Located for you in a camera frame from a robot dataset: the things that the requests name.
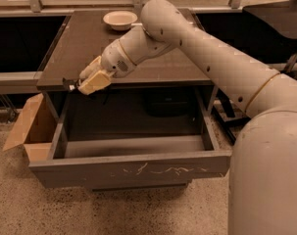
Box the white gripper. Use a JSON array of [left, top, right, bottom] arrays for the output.
[[78, 40, 136, 95]]

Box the black rxbar chocolate bar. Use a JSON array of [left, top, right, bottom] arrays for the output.
[[63, 78, 80, 92]]

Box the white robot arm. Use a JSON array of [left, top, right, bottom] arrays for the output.
[[78, 0, 297, 235]]

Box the open grey top drawer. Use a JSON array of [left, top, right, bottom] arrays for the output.
[[29, 87, 231, 190]]

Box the grey drawer cabinet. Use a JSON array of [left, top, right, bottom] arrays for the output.
[[35, 9, 226, 192]]

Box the white bowl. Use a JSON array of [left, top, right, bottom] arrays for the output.
[[103, 11, 137, 31]]

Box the brown cardboard box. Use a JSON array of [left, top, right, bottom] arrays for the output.
[[3, 94, 57, 163]]

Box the black metal stand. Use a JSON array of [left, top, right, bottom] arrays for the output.
[[212, 90, 250, 144]]

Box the dark table top right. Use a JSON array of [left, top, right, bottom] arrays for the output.
[[243, 0, 297, 39]]

